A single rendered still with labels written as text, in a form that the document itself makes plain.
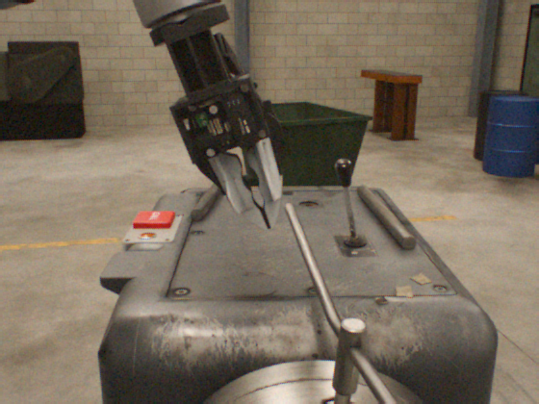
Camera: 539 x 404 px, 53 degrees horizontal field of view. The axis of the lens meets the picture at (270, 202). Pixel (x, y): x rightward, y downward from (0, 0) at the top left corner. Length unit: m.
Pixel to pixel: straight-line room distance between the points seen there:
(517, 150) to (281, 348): 6.29
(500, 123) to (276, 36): 5.08
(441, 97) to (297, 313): 11.20
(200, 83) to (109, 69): 9.85
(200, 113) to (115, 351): 0.29
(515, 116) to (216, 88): 6.35
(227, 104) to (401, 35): 10.85
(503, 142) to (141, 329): 6.33
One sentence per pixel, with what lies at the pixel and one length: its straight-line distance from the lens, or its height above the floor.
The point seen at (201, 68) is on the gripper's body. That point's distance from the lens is 0.46.
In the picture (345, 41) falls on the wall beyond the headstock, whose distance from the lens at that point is 10.85.
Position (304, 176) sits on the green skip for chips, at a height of 0.30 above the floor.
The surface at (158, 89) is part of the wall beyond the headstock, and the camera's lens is 10.31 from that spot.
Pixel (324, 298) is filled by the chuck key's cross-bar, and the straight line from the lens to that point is 0.52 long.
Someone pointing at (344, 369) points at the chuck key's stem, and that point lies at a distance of 0.48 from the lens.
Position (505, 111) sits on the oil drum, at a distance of 6.75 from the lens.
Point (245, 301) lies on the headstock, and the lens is 0.64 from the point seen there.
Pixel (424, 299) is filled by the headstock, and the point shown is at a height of 1.25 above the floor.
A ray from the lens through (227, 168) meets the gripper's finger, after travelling 0.52.
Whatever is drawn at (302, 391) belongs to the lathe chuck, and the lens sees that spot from 0.53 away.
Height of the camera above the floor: 1.55
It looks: 17 degrees down
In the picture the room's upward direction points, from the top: straight up
